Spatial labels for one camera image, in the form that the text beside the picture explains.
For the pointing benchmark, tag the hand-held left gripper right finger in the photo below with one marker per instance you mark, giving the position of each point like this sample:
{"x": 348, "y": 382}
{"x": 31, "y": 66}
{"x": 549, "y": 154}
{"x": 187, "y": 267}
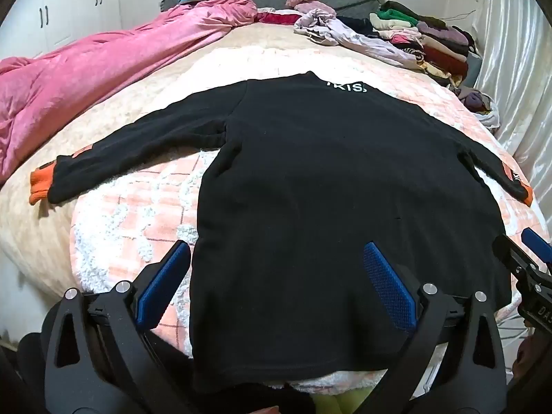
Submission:
{"x": 388, "y": 287}

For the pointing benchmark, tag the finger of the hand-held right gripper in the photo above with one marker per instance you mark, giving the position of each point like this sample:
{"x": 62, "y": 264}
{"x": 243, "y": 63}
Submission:
{"x": 537, "y": 246}
{"x": 511, "y": 254}

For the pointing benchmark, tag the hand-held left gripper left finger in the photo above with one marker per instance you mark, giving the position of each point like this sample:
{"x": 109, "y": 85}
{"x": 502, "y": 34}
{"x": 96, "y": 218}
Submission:
{"x": 166, "y": 280}

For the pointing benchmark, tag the black sweater with orange cuffs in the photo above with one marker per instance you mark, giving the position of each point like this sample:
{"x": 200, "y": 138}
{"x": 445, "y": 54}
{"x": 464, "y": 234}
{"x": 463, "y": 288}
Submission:
{"x": 323, "y": 181}

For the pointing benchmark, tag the pile of folded clothes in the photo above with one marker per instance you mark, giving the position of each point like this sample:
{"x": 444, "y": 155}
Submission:
{"x": 435, "y": 41}

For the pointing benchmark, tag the peach and white checked blanket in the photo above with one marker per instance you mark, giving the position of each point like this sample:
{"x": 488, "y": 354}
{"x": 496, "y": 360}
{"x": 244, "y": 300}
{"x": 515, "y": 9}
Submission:
{"x": 129, "y": 224}

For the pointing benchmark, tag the yellow green clothing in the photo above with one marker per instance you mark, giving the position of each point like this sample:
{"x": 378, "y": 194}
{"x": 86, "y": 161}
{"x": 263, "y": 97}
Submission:
{"x": 340, "y": 401}

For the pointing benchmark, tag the white cloth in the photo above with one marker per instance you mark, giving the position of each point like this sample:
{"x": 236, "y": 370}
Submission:
{"x": 491, "y": 118}

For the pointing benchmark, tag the purple cloth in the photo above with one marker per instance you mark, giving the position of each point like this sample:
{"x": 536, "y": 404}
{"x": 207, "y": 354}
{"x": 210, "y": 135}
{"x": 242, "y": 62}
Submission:
{"x": 473, "y": 100}

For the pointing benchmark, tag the white satin curtain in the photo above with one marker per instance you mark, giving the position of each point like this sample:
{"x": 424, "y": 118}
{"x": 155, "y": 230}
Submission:
{"x": 517, "y": 73}

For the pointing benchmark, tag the grey blue cushion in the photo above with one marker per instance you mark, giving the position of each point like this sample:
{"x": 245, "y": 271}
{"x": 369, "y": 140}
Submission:
{"x": 473, "y": 69}

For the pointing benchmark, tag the pink velvet duvet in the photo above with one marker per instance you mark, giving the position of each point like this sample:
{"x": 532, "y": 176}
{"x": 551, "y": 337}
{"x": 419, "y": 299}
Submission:
{"x": 86, "y": 77}

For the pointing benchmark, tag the lilac crumpled garment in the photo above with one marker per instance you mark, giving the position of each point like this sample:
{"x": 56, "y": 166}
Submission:
{"x": 345, "y": 30}

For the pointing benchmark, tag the red cloth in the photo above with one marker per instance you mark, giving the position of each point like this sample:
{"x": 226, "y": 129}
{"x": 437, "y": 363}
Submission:
{"x": 278, "y": 18}

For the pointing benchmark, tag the pale pink fluffy pillow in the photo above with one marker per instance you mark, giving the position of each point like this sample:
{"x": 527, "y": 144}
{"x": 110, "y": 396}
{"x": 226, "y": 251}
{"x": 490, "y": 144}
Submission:
{"x": 317, "y": 8}

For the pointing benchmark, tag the white wardrobe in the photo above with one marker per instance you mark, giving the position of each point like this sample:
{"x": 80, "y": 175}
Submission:
{"x": 64, "y": 0}

